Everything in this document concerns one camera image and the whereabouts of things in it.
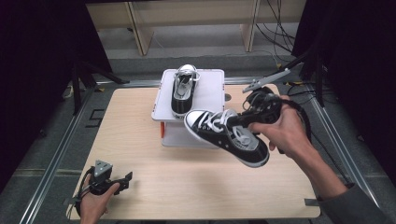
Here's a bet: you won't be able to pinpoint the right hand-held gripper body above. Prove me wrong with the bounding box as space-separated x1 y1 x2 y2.
241 67 292 125

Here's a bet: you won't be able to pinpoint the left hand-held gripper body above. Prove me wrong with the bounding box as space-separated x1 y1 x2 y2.
88 160 124 197

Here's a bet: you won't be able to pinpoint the black canvas sneaker white laces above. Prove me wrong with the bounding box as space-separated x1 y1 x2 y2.
170 63 202 120
183 108 272 169

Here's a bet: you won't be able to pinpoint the white two-tier shoe rack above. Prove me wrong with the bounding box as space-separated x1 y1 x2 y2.
150 68 227 149

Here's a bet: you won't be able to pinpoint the person's right hand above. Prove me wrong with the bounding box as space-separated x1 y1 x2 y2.
247 94 314 160

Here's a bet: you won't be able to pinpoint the person's left hand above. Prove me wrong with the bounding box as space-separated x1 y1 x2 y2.
78 181 121 224

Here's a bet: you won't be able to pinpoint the black metal stand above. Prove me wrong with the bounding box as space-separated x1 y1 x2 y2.
263 46 327 108
70 60 131 117

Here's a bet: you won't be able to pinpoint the black curtain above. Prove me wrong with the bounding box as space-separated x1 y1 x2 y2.
291 0 396 179
0 0 114 194

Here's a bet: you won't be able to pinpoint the light wooden shelf unit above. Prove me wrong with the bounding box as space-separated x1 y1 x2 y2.
85 0 308 57

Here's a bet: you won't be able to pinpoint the grey sleeve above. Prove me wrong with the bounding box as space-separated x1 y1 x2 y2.
317 182 396 224

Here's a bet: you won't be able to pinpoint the left hand-held gripper cable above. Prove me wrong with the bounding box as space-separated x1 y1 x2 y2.
73 166 96 217

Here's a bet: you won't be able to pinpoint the hand-held gripper cable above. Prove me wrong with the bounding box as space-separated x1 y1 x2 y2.
279 97 313 143
73 166 96 217

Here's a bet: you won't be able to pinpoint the right hand-held gripper cable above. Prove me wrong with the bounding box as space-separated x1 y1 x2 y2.
279 97 313 143

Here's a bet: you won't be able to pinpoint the aluminium floor rail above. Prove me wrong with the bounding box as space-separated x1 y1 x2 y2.
94 76 289 89
306 83 382 209
18 81 98 224

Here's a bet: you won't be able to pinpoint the bundle of black cables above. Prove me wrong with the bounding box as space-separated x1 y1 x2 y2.
255 0 297 63

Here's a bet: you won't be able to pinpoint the thin black floor cable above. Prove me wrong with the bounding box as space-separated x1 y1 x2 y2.
284 83 354 186

